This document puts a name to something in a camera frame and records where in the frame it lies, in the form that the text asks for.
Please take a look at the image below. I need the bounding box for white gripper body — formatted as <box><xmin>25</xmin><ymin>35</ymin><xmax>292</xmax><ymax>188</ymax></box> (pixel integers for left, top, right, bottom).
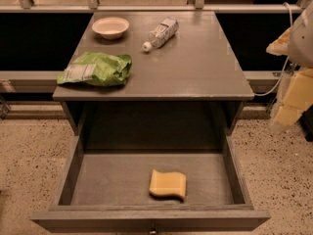
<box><xmin>288</xmin><ymin>1</ymin><xmax>313</xmax><ymax>68</ymax></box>

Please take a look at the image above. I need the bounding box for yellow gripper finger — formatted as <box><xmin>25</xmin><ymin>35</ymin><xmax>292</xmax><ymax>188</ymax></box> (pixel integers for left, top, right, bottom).
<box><xmin>266</xmin><ymin>27</ymin><xmax>291</xmax><ymax>56</ymax></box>
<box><xmin>271</xmin><ymin>69</ymin><xmax>313</xmax><ymax>127</ymax></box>

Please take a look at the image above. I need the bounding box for yellow wavy sponge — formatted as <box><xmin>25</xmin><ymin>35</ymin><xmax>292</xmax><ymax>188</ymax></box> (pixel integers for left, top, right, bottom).
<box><xmin>149</xmin><ymin>169</ymin><xmax>187</xmax><ymax>200</ymax></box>

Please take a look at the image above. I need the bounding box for grey cabinet counter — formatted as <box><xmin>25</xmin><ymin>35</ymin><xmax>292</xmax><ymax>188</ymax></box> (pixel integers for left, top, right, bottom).
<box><xmin>52</xmin><ymin>10</ymin><xmax>255</xmax><ymax>136</ymax></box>

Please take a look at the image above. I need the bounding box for open grey top drawer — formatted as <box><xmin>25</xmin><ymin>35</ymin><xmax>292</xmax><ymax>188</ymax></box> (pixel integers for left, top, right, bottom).
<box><xmin>31</xmin><ymin>139</ymin><xmax>270</xmax><ymax>234</ymax></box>

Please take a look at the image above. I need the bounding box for clear plastic water bottle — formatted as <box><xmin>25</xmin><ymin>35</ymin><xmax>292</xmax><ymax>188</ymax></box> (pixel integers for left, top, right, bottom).
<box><xmin>142</xmin><ymin>17</ymin><xmax>179</xmax><ymax>53</ymax></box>

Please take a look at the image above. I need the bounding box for white paper bowl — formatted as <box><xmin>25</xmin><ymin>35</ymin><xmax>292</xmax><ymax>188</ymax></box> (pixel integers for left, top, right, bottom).
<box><xmin>92</xmin><ymin>17</ymin><xmax>129</xmax><ymax>40</ymax></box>

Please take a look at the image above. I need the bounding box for green chip bag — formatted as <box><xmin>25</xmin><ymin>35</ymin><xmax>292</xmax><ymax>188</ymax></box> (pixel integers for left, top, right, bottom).
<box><xmin>57</xmin><ymin>52</ymin><xmax>132</xmax><ymax>87</ymax></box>

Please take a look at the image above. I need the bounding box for white cable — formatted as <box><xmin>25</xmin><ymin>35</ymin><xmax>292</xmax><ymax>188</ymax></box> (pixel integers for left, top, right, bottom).
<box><xmin>253</xmin><ymin>1</ymin><xmax>294</xmax><ymax>98</ymax></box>

